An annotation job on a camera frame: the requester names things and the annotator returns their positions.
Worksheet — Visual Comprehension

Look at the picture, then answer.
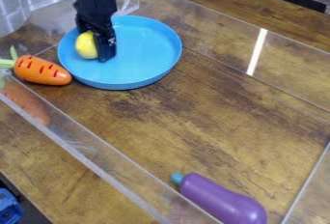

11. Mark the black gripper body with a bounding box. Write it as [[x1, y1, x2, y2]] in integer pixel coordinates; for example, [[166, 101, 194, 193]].
[[67, 0, 121, 31]]

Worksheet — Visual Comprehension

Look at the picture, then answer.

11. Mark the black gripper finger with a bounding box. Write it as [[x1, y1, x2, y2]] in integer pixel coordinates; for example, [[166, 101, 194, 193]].
[[75, 16, 94, 33], [93, 27, 117, 62]]

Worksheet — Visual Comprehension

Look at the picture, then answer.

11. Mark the yellow toy lemon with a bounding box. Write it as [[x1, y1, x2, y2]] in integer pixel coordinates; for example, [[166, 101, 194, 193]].
[[75, 31, 98, 60]]

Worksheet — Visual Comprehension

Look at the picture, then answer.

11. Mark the blue round tray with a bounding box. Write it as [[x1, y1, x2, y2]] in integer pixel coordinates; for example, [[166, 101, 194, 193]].
[[57, 15, 184, 90]]

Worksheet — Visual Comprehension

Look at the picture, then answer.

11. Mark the orange toy carrot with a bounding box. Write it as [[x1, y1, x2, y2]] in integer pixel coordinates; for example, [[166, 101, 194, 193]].
[[0, 47, 73, 86]]

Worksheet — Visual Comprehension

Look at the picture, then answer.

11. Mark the blue object at corner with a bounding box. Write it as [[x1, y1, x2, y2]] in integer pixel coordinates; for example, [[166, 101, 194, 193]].
[[0, 188, 23, 224]]

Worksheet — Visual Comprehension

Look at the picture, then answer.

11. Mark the purple toy eggplant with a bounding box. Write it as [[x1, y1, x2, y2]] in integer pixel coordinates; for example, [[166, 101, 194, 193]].
[[172, 172, 269, 224]]

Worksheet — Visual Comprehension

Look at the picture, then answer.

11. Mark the clear acrylic enclosure wall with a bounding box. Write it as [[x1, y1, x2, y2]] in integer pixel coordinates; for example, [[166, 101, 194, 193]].
[[0, 0, 330, 224]]

